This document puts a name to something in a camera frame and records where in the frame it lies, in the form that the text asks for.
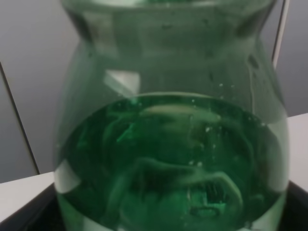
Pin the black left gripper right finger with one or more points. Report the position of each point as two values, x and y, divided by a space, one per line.
295 215

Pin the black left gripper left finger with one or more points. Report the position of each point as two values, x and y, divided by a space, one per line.
40 214

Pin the green transparent water bottle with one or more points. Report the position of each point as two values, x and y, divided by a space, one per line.
171 119

